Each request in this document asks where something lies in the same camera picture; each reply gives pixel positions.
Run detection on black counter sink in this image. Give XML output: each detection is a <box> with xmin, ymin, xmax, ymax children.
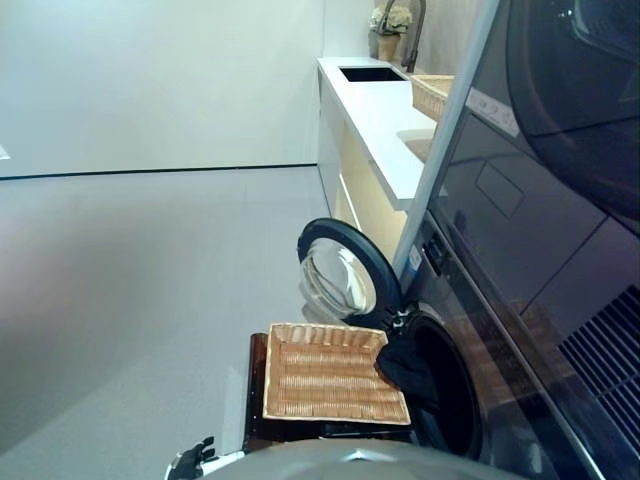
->
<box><xmin>338</xmin><ymin>64</ymin><xmax>410</xmax><ymax>83</ymax></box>

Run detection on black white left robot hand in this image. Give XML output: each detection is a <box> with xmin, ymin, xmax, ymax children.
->
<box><xmin>167</xmin><ymin>436</ymin><xmax>219</xmax><ymax>480</ymax></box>

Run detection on black cloth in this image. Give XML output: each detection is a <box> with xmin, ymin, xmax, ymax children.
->
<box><xmin>373</xmin><ymin>339</ymin><xmax>441</xmax><ymax>416</ymax></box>

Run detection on grey front-load washing machine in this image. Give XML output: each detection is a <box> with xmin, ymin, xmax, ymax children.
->
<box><xmin>384</xmin><ymin>209</ymin><xmax>606</xmax><ymax>480</ymax></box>

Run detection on grey stacked dryer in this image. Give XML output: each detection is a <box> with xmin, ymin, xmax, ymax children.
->
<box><xmin>429</xmin><ymin>0</ymin><xmax>640</xmax><ymax>480</ymax></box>

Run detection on dark curved faucet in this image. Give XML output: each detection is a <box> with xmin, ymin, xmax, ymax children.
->
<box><xmin>382</xmin><ymin>0</ymin><xmax>426</xmax><ymax>74</ymax></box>

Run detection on small wicker counter basket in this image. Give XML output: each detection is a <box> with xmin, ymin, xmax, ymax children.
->
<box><xmin>410</xmin><ymin>73</ymin><xmax>456</xmax><ymax>121</ymax></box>

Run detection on round glass washing machine door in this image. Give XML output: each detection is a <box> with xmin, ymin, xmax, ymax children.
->
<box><xmin>296</xmin><ymin>217</ymin><xmax>404</xmax><ymax>326</ymax></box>

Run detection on white flowers in pot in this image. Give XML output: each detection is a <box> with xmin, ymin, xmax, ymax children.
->
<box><xmin>368</xmin><ymin>5</ymin><xmax>414</xmax><ymax>62</ymax></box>

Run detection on woven wicker basket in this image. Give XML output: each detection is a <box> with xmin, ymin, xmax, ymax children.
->
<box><xmin>262</xmin><ymin>322</ymin><xmax>412</xmax><ymax>426</ymax></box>

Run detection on white counter cabinet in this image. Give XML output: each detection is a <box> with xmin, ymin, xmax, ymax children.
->
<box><xmin>316</xmin><ymin>56</ymin><xmax>441</xmax><ymax>261</ymax></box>

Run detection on grey robot torso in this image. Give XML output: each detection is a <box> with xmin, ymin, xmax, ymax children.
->
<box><xmin>199</xmin><ymin>434</ymin><xmax>481</xmax><ymax>480</ymax></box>

